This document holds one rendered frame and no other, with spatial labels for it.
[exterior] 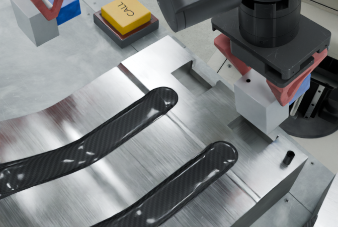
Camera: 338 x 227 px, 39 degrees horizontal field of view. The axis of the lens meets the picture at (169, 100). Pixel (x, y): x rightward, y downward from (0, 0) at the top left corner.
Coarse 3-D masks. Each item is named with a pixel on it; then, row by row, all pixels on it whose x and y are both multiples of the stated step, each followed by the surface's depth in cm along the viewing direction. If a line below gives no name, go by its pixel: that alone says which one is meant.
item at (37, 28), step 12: (12, 0) 62; (24, 0) 62; (48, 0) 64; (72, 0) 64; (24, 12) 60; (36, 12) 60; (60, 12) 63; (72, 12) 65; (24, 24) 63; (36, 24) 61; (48, 24) 63; (60, 24) 65; (36, 36) 63; (48, 36) 64
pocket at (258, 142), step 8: (240, 120) 63; (232, 128) 63; (240, 128) 63; (248, 128) 63; (256, 128) 63; (240, 136) 62; (248, 136) 63; (256, 136) 63; (264, 136) 62; (272, 136) 61; (248, 144) 62; (256, 144) 62; (264, 144) 62; (256, 152) 61
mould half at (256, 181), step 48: (144, 48) 67; (96, 96) 62; (192, 96) 63; (0, 144) 53; (48, 144) 56; (144, 144) 58; (192, 144) 58; (240, 144) 58; (288, 144) 59; (48, 192) 51; (96, 192) 53; (144, 192) 55; (240, 192) 55
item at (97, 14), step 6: (96, 12) 81; (102, 18) 80; (156, 18) 81; (108, 24) 79; (144, 24) 80; (150, 24) 80; (114, 30) 79; (132, 30) 79; (138, 30) 79; (120, 36) 78; (126, 36) 78
